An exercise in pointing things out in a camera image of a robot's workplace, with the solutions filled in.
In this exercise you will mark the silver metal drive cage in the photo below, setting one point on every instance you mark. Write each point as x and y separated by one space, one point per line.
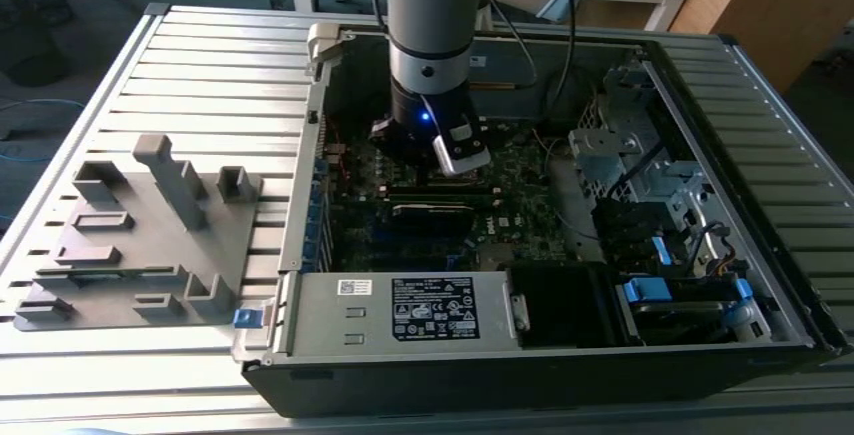
601 147

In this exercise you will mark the blue plastic clip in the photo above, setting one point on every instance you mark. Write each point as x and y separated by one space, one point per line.
660 250

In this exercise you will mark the blue plastic latch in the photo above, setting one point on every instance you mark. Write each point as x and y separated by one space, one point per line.
742 290

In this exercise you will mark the blue expansion slot retainer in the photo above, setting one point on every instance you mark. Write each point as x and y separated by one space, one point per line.
310 245

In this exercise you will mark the black open PC case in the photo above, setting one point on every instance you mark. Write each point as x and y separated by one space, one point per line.
468 385

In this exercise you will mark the green motherboard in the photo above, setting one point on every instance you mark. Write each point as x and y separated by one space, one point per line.
528 205

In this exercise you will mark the silver power supply unit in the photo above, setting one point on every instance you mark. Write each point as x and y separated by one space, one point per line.
321 315

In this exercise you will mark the blue case latch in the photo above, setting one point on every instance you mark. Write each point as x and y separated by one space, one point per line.
247 318

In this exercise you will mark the black hard disk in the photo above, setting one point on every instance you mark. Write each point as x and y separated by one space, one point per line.
677 317

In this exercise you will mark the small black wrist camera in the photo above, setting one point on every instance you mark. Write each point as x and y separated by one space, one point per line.
382 131

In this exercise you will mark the black office chair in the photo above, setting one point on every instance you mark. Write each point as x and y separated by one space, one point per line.
37 55

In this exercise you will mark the grey parts rack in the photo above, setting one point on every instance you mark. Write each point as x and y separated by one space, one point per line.
154 255

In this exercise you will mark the wooden cabinet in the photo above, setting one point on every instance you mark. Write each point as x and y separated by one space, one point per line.
788 15

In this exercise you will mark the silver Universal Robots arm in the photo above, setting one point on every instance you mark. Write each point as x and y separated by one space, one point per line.
428 20

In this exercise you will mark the black graphics card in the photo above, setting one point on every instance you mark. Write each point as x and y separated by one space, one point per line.
430 222

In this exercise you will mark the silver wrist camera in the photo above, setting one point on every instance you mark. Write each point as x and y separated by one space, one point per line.
464 160

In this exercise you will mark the square chipset heatsink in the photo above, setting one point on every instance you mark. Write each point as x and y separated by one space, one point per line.
497 254

